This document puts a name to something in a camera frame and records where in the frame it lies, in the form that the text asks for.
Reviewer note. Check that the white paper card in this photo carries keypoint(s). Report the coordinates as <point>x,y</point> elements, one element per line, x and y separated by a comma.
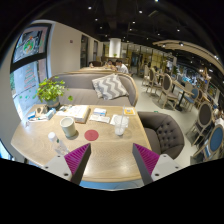
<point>98,118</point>

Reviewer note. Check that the blue tissue pack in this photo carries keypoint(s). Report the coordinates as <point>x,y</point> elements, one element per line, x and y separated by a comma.
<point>50,113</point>

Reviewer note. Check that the grey back wooden chair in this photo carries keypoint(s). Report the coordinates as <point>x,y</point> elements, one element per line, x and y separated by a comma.
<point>203,120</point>

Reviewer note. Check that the grey chevron cushion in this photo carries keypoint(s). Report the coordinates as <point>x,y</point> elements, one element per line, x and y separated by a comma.
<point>109,87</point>

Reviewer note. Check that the clear plastic water bottle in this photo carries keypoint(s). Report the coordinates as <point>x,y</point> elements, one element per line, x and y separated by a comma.
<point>57,144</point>

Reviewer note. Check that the blue seat wooden chair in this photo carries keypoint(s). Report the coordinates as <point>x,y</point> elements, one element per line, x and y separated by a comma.
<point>212,144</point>

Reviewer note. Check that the seated person in white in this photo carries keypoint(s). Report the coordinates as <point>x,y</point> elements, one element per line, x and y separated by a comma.
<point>121,67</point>

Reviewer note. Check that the yellow framed table sign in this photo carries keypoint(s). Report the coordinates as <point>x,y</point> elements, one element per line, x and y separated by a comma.
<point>129,111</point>

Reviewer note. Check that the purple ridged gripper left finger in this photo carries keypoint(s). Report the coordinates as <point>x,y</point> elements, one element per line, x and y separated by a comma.
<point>77,161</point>

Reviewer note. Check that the small blue white packet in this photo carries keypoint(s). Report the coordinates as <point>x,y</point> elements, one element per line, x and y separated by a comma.
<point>99,111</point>

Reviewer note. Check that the open white book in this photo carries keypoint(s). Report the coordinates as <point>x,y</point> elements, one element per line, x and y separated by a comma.
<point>78,112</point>

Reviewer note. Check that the potted green plant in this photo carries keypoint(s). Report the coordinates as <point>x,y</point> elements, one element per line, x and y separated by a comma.
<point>49,91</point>

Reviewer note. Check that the grey tufted armchair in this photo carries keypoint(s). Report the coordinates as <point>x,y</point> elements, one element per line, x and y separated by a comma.
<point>163,133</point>

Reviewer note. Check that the grey upholstered sofa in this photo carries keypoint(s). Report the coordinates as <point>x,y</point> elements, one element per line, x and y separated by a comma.
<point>80,90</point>

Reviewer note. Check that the round red coaster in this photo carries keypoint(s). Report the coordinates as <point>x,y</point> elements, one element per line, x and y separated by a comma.
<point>91,135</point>

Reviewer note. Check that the wall poster with green graphic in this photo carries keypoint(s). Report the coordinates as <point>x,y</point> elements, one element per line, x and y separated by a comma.
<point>32,41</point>

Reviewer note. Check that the clear plastic cup with straw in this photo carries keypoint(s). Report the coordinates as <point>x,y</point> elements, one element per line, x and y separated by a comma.
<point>121,122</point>

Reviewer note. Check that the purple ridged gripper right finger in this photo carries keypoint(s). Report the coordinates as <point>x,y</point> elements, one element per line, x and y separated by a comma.
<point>146,161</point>

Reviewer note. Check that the pale green ceramic cup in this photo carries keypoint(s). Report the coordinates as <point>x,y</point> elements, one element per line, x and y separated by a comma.
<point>68,126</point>

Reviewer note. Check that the beige wooden dining chair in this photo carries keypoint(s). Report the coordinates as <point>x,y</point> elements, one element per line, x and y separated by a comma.
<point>167,91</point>

